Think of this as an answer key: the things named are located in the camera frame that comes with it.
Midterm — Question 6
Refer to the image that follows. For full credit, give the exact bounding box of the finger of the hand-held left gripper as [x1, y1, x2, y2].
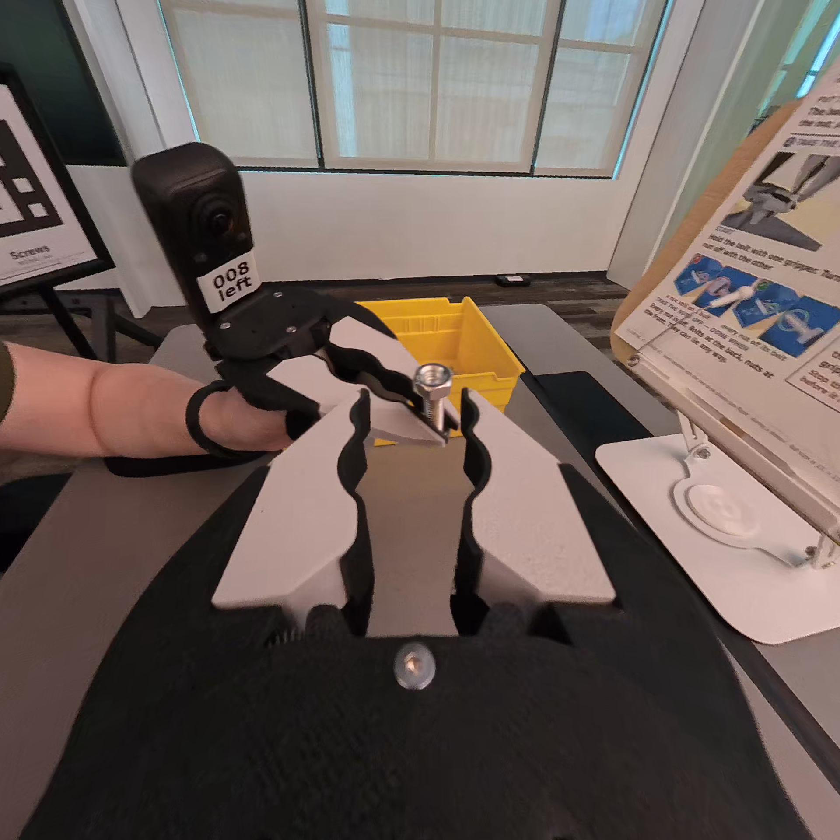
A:
[268, 363, 450, 448]
[326, 320, 422, 403]

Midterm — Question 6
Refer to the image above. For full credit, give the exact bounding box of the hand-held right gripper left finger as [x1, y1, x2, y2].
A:
[211, 388, 375, 635]

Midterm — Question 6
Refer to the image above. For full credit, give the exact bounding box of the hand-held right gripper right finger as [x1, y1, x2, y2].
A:
[449, 387, 618, 635]

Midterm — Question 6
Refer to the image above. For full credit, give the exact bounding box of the yellow divided parts bin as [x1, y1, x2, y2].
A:
[354, 297, 526, 448]

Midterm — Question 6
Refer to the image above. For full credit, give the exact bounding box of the person's left forearm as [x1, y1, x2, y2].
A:
[0, 341, 101, 462]

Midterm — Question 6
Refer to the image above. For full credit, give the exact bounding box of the person's left hand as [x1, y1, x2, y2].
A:
[92, 361, 294, 458]

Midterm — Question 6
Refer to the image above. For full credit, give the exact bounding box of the black easel stand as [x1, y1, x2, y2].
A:
[38, 272, 163, 368]

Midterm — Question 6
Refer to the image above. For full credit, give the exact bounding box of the framed marker sign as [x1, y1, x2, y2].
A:
[0, 62, 116, 303]

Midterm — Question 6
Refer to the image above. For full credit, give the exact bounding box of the large window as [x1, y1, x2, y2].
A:
[157, 0, 672, 179]

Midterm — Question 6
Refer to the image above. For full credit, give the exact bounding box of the wooden instruction board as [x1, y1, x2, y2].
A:
[610, 62, 840, 527]

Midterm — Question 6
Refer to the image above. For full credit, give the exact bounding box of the black wall screen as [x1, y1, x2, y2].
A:
[0, 0, 127, 168]

